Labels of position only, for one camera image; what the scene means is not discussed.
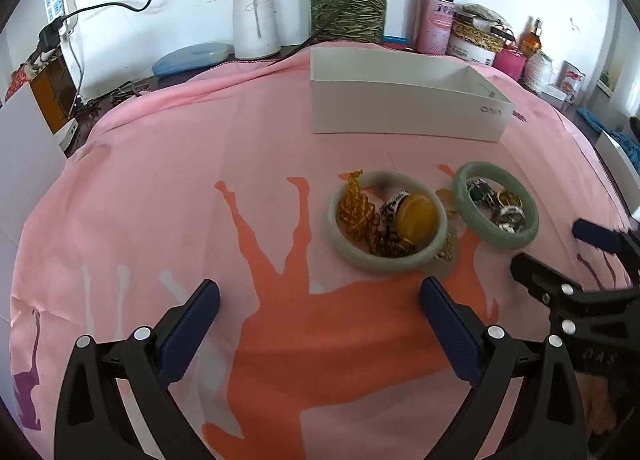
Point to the blue marker pen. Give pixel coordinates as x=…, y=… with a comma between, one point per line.
x=395, y=37

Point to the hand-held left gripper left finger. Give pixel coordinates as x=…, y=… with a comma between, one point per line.
x=190, y=330

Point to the amber bead ornament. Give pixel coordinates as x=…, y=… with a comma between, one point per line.
x=356, y=210

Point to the amber spray bottle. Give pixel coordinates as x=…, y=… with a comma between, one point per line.
x=531, y=40

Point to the white thread spool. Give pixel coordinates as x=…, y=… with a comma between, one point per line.
x=256, y=25

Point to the blue knitted cloth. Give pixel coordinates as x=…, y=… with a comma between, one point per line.
x=625, y=145

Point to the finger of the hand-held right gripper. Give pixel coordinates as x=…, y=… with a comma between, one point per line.
x=597, y=235
x=542, y=285

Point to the amber pendant silver frame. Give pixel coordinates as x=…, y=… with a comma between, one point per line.
x=416, y=217

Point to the white thread ball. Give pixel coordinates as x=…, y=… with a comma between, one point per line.
x=539, y=72

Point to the pink cylindrical can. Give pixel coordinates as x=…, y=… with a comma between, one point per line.
x=434, y=25

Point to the green jade bangle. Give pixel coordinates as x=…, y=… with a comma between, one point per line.
x=462, y=200

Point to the dark metal ornament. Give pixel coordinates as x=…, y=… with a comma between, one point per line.
x=129, y=90

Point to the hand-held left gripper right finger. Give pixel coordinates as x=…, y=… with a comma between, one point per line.
x=450, y=330

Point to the red and white can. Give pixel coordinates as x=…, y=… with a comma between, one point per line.
x=572, y=82

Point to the flat white carton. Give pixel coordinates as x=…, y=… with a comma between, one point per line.
x=557, y=95

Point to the white box with dark edge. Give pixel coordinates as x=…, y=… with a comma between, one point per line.
x=617, y=165

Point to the pink round container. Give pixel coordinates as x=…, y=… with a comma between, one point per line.
x=510, y=65

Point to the blue oval case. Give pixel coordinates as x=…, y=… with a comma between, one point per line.
x=192, y=57

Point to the white cardboard box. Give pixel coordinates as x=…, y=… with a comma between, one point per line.
x=400, y=107

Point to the silver rings cluster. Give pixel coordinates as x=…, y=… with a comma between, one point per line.
x=510, y=219

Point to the pale grey jade bangle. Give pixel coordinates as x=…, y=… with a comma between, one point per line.
x=337, y=235

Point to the red marker pen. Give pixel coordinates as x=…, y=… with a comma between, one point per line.
x=400, y=46

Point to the pink printed cloth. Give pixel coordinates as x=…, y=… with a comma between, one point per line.
x=200, y=165

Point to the person's right forearm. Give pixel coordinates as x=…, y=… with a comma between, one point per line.
x=597, y=405

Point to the white round woven tin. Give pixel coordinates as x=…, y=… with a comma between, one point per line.
x=470, y=47

